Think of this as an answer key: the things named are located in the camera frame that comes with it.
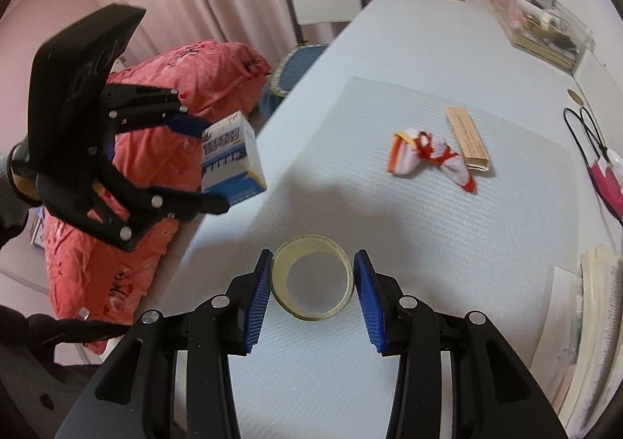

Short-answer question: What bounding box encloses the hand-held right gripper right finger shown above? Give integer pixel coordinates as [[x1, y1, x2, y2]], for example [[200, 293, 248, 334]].
[[353, 249, 570, 439]]

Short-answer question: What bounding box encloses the clear storage box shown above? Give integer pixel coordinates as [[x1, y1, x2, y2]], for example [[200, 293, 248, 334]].
[[489, 0, 595, 75]]

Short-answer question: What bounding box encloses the stack of books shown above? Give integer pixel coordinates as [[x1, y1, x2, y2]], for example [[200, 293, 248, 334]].
[[530, 244, 623, 439]]

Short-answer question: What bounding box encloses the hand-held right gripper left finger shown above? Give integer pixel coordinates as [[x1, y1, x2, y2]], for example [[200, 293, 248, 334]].
[[53, 249, 272, 439]]

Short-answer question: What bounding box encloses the blue and white carton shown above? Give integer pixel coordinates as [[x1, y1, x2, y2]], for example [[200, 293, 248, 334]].
[[201, 111, 268, 206]]

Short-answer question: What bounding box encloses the beige tape roll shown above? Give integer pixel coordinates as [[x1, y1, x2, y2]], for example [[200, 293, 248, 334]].
[[270, 235, 354, 321]]

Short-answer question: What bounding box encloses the white textured table mat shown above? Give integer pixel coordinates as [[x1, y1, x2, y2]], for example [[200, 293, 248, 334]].
[[180, 76, 582, 439]]

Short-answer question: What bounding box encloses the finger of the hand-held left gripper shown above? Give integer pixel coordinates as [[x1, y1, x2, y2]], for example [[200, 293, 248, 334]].
[[100, 84, 211, 139], [85, 162, 231, 253]]

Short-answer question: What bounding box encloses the blue chair cushion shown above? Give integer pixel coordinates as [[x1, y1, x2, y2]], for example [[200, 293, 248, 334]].
[[260, 44, 332, 119]]

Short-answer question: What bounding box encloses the red and white wrapper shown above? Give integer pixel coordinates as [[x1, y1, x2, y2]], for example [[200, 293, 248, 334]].
[[387, 128, 477, 193]]

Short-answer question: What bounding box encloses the red printed quilt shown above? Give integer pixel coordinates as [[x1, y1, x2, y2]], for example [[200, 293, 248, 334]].
[[32, 41, 273, 355]]

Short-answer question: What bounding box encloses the pink and white device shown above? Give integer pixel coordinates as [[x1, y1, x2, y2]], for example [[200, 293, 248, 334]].
[[589, 158, 623, 221]]

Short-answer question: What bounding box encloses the black cable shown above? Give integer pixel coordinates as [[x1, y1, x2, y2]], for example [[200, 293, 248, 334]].
[[563, 105, 615, 163]]

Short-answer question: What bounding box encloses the paper chopstick sleeve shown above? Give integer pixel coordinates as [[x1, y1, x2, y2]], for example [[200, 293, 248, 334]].
[[444, 105, 491, 173]]

